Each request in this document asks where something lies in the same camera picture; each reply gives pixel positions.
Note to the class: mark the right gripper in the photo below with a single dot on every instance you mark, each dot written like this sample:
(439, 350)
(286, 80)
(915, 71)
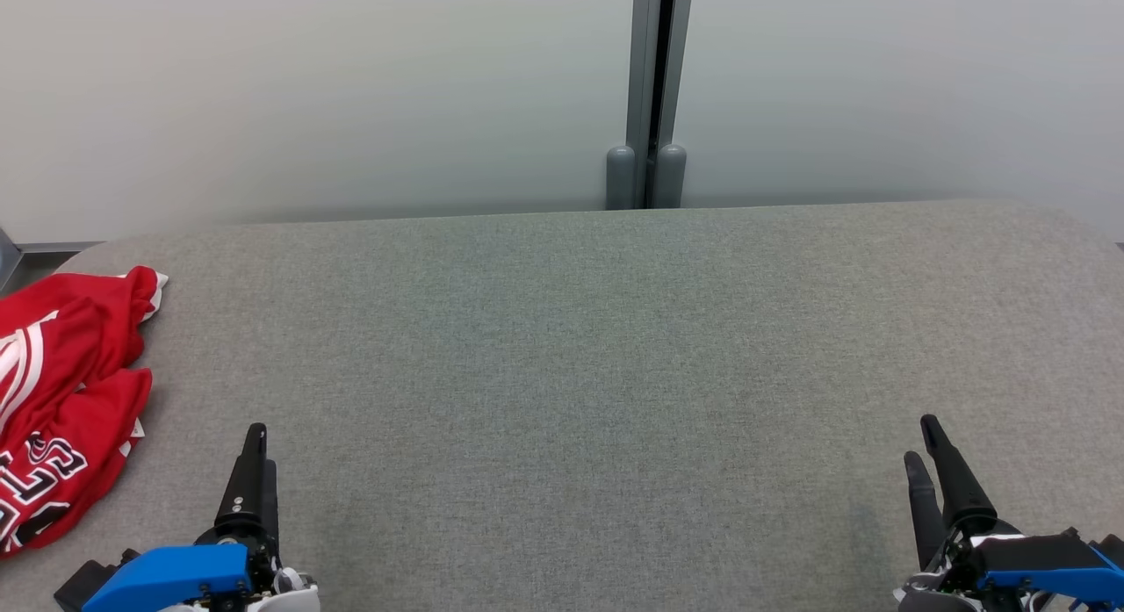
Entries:
(953, 572)

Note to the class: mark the red basketball jersey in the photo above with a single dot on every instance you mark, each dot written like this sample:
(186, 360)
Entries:
(70, 401)

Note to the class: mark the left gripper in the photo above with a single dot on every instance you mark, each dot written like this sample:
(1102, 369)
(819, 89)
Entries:
(263, 559)

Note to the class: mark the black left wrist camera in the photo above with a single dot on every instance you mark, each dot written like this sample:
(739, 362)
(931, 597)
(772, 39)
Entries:
(79, 586)

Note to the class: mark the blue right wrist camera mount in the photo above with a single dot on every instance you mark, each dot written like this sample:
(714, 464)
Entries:
(1054, 579)

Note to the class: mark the grey door frame post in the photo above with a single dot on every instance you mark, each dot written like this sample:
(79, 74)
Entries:
(641, 68)

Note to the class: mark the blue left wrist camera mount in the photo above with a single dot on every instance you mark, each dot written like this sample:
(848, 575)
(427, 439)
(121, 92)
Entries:
(167, 581)

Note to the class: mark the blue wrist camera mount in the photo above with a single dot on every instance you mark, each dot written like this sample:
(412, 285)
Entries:
(1054, 579)
(167, 581)

